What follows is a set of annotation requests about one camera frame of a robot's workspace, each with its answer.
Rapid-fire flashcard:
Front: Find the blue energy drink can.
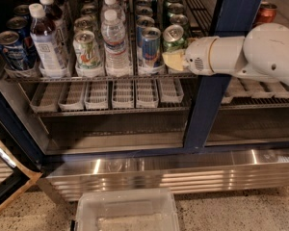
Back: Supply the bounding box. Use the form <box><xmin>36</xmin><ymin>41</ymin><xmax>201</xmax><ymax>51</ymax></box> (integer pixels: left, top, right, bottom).
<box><xmin>136</xmin><ymin>16</ymin><xmax>155</xmax><ymax>59</ymax></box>
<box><xmin>142</xmin><ymin>27</ymin><xmax>161</xmax><ymax>68</ymax></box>

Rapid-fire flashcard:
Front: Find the white patterned can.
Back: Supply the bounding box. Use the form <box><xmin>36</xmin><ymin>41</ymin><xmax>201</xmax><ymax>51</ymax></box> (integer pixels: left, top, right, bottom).
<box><xmin>74</xmin><ymin>16</ymin><xmax>93</xmax><ymax>33</ymax></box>
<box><xmin>73</xmin><ymin>31</ymin><xmax>101</xmax><ymax>69</ymax></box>

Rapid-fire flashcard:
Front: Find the front blue pepsi can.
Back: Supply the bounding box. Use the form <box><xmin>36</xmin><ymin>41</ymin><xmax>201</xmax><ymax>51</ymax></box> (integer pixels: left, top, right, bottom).
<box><xmin>0</xmin><ymin>31</ymin><xmax>30</xmax><ymax>71</ymax></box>

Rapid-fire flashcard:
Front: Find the orange soda can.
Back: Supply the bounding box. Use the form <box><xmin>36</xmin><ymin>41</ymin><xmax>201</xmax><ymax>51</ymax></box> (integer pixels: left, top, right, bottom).
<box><xmin>253</xmin><ymin>2</ymin><xmax>277</xmax><ymax>25</ymax></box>

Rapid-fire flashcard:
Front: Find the clear plastic bin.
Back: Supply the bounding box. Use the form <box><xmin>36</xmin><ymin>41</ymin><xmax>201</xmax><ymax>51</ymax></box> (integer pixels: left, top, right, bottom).
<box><xmin>73</xmin><ymin>188</ymin><xmax>180</xmax><ymax>231</ymax></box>

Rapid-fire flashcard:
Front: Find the open fridge door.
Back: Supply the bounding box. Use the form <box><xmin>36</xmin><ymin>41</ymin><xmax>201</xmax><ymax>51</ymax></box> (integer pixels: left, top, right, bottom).
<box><xmin>0</xmin><ymin>121</ymin><xmax>42</xmax><ymax>214</ymax></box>

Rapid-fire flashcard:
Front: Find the blue pepsi can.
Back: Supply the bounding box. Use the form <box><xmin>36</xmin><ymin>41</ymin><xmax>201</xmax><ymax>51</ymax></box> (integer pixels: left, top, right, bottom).
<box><xmin>6</xmin><ymin>16</ymin><xmax>37</xmax><ymax>63</ymax></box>
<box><xmin>0</xmin><ymin>31</ymin><xmax>30</xmax><ymax>71</ymax></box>

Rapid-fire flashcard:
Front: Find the wire shelf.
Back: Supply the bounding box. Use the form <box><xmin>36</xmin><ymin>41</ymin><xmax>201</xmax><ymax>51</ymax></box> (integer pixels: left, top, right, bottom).
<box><xmin>30</xmin><ymin>78</ymin><xmax>289</xmax><ymax>116</ymax></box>
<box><xmin>3</xmin><ymin>0</ymin><xmax>289</xmax><ymax>84</ymax></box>

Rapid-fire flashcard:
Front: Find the blue fridge door frame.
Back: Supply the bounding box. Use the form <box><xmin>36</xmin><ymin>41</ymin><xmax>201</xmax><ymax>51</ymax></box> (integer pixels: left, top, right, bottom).
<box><xmin>184</xmin><ymin>0</ymin><xmax>262</xmax><ymax>151</ymax></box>

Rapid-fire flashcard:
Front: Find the front clear water bottle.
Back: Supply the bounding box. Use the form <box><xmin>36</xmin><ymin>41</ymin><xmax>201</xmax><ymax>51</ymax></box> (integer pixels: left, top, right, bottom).
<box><xmin>101</xmin><ymin>10</ymin><xmax>129</xmax><ymax>69</ymax></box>

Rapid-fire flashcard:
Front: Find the dark juice bottle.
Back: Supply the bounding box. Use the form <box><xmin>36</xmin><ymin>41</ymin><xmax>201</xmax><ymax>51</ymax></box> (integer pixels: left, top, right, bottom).
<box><xmin>39</xmin><ymin>0</ymin><xmax>67</xmax><ymax>48</ymax></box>
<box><xmin>29</xmin><ymin>3</ymin><xmax>66</xmax><ymax>70</ymax></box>

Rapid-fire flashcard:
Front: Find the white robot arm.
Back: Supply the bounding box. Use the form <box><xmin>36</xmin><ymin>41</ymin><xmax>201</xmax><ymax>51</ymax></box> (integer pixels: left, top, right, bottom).
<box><xmin>162</xmin><ymin>23</ymin><xmax>289</xmax><ymax>87</ymax></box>

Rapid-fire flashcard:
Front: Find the front white patterned can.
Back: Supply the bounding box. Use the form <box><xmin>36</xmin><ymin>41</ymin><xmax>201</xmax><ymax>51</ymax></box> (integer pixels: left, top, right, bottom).
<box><xmin>73</xmin><ymin>31</ymin><xmax>101</xmax><ymax>69</ymax></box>

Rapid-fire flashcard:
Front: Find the steel fridge base grille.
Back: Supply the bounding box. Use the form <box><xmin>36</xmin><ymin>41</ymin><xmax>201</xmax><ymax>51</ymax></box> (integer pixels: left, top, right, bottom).
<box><xmin>38</xmin><ymin>148</ymin><xmax>289</xmax><ymax>203</ymax></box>

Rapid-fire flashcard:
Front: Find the front dark juice bottle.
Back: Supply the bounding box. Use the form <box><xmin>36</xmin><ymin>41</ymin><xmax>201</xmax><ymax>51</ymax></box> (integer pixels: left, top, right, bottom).
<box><xmin>29</xmin><ymin>3</ymin><xmax>66</xmax><ymax>70</ymax></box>

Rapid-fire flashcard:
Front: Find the top wire shelf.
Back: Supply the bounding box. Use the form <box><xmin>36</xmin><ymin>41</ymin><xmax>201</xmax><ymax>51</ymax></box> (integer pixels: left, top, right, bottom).
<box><xmin>3</xmin><ymin>0</ymin><xmax>289</xmax><ymax>84</ymax></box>

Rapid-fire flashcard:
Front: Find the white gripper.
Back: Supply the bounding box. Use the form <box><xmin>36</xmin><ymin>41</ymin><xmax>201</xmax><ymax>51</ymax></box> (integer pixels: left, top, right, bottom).
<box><xmin>162</xmin><ymin>37</ymin><xmax>218</xmax><ymax>76</ymax></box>

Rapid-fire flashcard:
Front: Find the clear water bottle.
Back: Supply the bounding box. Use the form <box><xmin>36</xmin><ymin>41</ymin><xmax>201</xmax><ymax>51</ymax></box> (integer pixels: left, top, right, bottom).
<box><xmin>100</xmin><ymin>0</ymin><xmax>126</xmax><ymax>23</ymax></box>
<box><xmin>101</xmin><ymin>10</ymin><xmax>129</xmax><ymax>69</ymax></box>

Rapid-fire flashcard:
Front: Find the lower wire shelf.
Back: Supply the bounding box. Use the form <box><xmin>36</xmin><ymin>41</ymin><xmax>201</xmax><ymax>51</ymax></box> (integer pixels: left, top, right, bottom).
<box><xmin>30</xmin><ymin>78</ymin><xmax>289</xmax><ymax>116</ymax></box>

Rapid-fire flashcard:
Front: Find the front blue energy drink can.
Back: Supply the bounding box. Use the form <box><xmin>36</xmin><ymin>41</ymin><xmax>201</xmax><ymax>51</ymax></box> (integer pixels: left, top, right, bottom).
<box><xmin>142</xmin><ymin>27</ymin><xmax>161</xmax><ymax>68</ymax></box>

